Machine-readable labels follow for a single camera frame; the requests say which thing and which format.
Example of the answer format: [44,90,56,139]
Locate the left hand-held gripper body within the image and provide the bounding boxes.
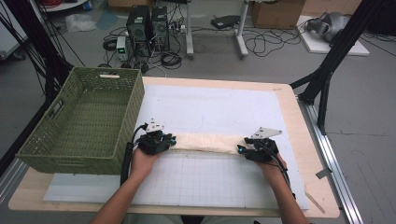
[137,118,172,156]

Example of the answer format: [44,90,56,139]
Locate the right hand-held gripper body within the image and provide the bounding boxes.
[246,126,283,163]

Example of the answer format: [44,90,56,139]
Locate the cream printed cloth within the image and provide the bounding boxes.
[170,133,250,156]

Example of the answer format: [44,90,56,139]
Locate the green woven basket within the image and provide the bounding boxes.
[16,66,146,175]

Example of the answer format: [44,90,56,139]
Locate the person's right hand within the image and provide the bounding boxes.
[258,153,289,185]

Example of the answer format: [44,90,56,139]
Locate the person's left hand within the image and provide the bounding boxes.
[130,148,163,183]

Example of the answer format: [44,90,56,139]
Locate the white grid mat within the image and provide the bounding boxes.
[43,83,311,211]

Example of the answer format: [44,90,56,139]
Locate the grey tape piece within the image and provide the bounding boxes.
[315,167,333,180]

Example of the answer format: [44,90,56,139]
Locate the thin wooden stick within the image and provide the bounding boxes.
[304,189,327,215]

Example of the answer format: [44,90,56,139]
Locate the person's trousers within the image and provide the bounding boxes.
[123,214,247,224]

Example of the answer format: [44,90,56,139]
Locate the small grey power supply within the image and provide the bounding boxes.
[116,35,129,62]

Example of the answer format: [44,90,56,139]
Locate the white desk leg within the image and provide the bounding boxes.
[185,0,195,60]
[234,0,250,59]

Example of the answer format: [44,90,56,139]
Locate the narrow black computer tower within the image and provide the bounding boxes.
[151,6,171,52]

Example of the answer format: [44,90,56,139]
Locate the wide black computer tower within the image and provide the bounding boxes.
[126,5,152,58]

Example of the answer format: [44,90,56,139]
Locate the white floor board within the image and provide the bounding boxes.
[297,15,371,57]

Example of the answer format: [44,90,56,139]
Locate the flat black device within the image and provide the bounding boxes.
[210,14,241,30]

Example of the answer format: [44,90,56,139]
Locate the large cardboard box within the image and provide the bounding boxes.
[250,0,306,30]

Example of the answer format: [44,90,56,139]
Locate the clear plastic bag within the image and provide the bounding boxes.
[64,13,98,34]

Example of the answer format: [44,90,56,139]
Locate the flat cardboard box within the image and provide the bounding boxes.
[107,0,154,8]

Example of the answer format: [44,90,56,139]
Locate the grey headset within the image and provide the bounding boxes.
[305,11,351,43]

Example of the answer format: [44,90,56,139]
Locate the round white table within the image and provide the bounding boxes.
[36,0,91,13]

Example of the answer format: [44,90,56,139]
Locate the white cabinet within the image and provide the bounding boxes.
[0,0,30,61]

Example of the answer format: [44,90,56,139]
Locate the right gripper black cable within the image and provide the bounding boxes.
[263,141,297,200]

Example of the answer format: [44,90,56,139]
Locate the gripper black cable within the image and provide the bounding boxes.
[120,122,148,187]
[263,141,297,200]

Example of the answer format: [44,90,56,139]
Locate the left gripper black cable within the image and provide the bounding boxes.
[120,122,148,187]

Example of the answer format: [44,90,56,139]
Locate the aluminium rail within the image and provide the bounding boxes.
[298,98,364,224]

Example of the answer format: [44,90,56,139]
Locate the coiled black cable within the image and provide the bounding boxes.
[160,50,183,70]

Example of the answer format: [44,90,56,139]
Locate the tangled black floor cables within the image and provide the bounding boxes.
[242,27,302,58]

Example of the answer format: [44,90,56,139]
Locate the black metal frame stand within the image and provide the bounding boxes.
[289,0,388,135]

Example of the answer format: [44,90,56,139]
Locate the black frame with cables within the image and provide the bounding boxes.
[0,0,75,105]

